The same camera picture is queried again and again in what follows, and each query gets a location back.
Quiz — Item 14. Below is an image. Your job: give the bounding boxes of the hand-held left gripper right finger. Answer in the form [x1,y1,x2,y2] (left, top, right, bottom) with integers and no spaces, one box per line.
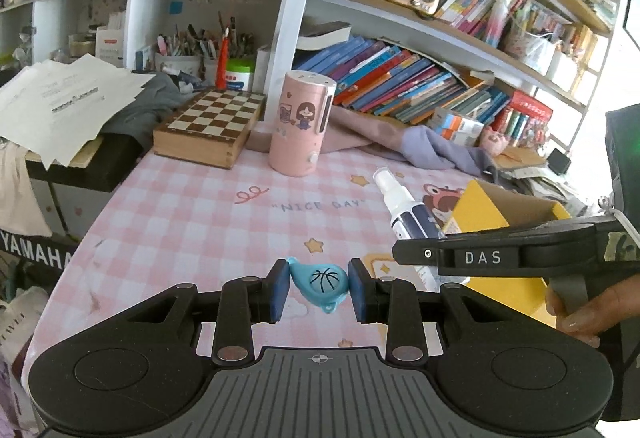
[348,259,507,367]

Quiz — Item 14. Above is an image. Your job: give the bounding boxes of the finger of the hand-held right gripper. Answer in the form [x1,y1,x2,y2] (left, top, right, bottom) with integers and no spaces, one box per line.
[392,215,622,279]

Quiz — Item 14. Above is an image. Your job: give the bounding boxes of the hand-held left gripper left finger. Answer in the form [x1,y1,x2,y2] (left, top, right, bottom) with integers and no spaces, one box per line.
[122,259,292,367]

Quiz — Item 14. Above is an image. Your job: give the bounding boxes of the blue teardrop basketball charm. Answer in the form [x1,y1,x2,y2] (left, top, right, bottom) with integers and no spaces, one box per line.
[287,257,350,314]

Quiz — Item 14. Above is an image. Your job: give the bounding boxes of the yellow cardboard box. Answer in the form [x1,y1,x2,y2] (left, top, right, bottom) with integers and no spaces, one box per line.
[425,180,574,332]

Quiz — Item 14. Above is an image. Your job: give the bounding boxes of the white spray bottle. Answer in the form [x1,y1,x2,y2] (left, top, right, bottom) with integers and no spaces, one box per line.
[372,167,471,292]

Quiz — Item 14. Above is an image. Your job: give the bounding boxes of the person's right hand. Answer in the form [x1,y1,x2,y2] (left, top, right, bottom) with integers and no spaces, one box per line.
[546,269,640,349]

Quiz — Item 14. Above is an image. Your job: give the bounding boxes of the pile of magazines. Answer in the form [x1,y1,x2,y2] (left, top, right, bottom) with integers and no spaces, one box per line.
[492,153,591,219]

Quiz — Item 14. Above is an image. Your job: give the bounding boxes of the pink checked tablecloth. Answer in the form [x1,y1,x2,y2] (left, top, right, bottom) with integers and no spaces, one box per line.
[27,145,576,370]

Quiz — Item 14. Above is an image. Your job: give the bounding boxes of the red boxed book set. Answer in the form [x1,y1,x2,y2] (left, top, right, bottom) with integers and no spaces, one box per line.
[492,90,554,149]

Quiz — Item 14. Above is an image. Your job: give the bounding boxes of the pink pig plush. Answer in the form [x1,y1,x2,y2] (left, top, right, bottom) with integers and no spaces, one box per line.
[479,127,511,155]

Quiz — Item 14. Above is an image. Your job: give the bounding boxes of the orange blue white carton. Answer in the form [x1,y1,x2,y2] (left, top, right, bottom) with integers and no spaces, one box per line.
[442,128,479,147]
[432,107,485,132]

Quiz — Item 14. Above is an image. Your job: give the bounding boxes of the mauve lavender cloth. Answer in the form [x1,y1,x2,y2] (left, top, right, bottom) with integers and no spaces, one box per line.
[247,105,496,179]

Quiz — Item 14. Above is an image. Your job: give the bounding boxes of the white pen holder box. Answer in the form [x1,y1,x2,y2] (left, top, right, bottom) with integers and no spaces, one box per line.
[502,0,581,79]

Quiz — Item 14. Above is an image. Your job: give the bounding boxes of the pink cartoon humidifier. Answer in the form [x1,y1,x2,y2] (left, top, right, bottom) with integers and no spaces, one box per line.
[268,70,339,178]

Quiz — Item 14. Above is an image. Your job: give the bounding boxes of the wooden chessboard box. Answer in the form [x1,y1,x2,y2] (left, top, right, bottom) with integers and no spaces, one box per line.
[152,88,266,170]

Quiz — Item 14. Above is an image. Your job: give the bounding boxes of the pastel gradient bottle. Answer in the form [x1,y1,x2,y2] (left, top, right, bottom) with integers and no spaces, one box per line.
[484,0,509,47]

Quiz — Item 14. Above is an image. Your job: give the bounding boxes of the row of slanted colourful books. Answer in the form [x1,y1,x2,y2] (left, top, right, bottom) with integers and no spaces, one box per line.
[295,35,511,124]

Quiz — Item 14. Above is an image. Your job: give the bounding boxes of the white jar green lid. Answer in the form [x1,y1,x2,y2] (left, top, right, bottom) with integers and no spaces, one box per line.
[225,59,255,93]

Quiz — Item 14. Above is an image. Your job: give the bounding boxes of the dark grey cloth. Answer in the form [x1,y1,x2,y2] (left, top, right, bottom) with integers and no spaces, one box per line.
[97,72,194,154]

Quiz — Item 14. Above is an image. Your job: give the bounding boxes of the black keyboard piano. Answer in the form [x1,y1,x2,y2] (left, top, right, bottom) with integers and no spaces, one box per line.
[0,228,81,275]

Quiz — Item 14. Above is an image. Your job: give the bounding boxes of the white pot of brushes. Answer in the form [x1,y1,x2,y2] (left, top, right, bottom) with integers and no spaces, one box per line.
[154,10,256,74]

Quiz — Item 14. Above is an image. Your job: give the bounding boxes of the white tote bag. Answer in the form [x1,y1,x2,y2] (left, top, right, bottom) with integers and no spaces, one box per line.
[0,285,51,380]

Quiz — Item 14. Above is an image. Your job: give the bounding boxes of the cream hanging cloth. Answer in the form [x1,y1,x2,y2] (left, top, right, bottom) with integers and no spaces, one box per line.
[0,140,54,239]

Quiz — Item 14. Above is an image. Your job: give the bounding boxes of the stack of white papers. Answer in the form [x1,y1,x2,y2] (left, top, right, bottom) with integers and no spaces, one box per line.
[0,54,156,169]

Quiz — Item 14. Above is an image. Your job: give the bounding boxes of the white box red label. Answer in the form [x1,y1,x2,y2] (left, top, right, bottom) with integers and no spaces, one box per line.
[95,29,125,68]

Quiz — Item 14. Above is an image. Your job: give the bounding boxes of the white curved shelf unit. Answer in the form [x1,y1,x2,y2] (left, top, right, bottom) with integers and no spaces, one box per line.
[0,0,287,85]

